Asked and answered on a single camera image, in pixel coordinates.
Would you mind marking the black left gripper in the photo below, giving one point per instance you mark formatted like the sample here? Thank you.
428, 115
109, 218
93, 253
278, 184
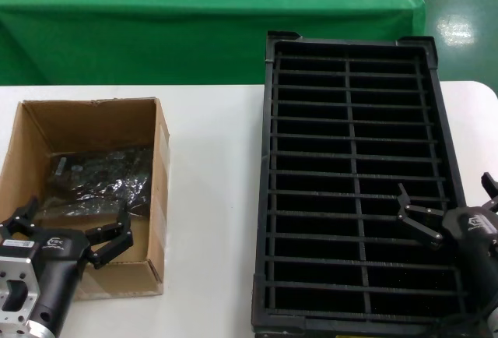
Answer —
62, 248

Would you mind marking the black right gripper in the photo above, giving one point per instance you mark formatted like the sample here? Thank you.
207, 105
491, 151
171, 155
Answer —
474, 244

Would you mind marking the dark translucent antistatic bag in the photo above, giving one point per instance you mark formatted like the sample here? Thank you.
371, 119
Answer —
105, 182

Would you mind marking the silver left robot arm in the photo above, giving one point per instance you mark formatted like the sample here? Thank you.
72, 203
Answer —
39, 331

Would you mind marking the brown open cardboard box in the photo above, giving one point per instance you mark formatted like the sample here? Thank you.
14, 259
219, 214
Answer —
97, 120

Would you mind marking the black slotted container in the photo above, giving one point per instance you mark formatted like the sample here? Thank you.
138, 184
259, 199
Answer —
311, 147

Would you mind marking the green tablecloth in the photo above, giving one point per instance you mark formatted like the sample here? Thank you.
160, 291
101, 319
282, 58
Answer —
155, 22

